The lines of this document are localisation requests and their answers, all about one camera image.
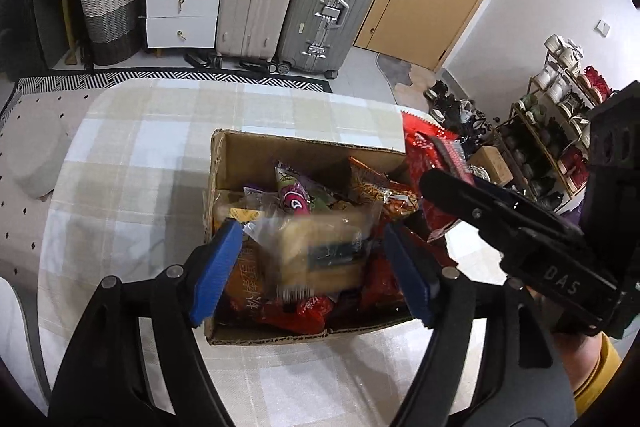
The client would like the grey floor mat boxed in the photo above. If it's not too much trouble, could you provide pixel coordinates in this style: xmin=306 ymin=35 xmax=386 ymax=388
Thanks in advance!
xmin=375 ymin=53 xmax=413 ymax=90

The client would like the red triangular chips bag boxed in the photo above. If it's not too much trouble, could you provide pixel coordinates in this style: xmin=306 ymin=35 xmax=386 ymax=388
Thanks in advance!
xmin=402 ymin=112 xmax=476 ymax=243

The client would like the woven laundry basket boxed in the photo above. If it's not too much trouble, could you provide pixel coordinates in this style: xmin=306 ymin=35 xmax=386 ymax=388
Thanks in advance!
xmin=77 ymin=0 xmax=143 ymax=68

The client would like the purple candy bag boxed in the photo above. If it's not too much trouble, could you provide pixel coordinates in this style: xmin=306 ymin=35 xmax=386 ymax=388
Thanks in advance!
xmin=275 ymin=162 xmax=336 ymax=215

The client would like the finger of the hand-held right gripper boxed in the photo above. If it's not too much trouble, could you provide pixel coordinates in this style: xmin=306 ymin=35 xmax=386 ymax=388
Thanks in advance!
xmin=434 ymin=136 xmax=523 ymax=210
xmin=419 ymin=168 xmax=587 ymax=259

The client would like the striped edge beige rug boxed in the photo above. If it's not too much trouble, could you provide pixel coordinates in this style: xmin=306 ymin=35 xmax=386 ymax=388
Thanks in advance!
xmin=0 ymin=69 xmax=333 ymax=268

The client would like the shoe rack with shoes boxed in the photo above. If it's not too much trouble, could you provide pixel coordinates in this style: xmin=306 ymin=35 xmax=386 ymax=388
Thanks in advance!
xmin=500 ymin=34 xmax=616 ymax=208

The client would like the brown cardboard box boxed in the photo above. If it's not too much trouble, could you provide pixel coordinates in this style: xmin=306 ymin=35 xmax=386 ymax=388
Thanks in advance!
xmin=202 ymin=128 xmax=461 ymax=347

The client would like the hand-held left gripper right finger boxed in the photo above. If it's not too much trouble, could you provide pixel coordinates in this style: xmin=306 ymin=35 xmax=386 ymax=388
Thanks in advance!
xmin=382 ymin=223 xmax=578 ymax=427

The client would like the grey round stool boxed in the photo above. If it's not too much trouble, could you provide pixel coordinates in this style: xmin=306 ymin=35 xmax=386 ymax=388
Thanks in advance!
xmin=12 ymin=117 xmax=73 ymax=200

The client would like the white chair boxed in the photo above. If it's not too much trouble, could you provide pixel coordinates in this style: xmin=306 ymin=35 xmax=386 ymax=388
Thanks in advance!
xmin=0 ymin=277 xmax=51 ymax=408

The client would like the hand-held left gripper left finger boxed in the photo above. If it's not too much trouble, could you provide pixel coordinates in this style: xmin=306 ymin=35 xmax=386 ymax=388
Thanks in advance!
xmin=47 ymin=218 xmax=246 ymax=427

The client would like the person's right hand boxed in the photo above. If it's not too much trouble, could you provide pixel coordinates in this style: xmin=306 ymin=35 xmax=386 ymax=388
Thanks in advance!
xmin=524 ymin=284 xmax=603 ymax=395

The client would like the checked tablecloth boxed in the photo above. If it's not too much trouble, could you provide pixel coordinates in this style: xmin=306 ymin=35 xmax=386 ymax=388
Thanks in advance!
xmin=37 ymin=79 xmax=506 ymax=427

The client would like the silver suitcase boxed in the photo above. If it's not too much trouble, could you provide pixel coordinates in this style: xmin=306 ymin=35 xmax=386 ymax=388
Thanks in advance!
xmin=275 ymin=0 xmax=388 ymax=80

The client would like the orange noodle snack packet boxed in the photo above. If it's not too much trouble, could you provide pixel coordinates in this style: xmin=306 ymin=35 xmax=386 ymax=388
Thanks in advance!
xmin=347 ymin=157 xmax=421 ymax=220

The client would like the person's right forearm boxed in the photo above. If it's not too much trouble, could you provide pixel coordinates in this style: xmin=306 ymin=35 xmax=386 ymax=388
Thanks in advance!
xmin=572 ymin=334 xmax=623 ymax=415

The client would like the pile of dark shoes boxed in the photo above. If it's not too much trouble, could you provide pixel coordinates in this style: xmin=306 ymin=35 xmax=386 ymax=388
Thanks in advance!
xmin=424 ymin=79 xmax=496 ymax=142

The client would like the small cardboard box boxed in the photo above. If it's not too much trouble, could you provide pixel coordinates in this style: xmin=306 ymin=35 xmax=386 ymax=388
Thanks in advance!
xmin=470 ymin=146 xmax=515 ymax=188

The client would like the clear yellow cake packet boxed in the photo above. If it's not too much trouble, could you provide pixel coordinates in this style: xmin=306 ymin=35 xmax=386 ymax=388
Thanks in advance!
xmin=245 ymin=207 xmax=383 ymax=298

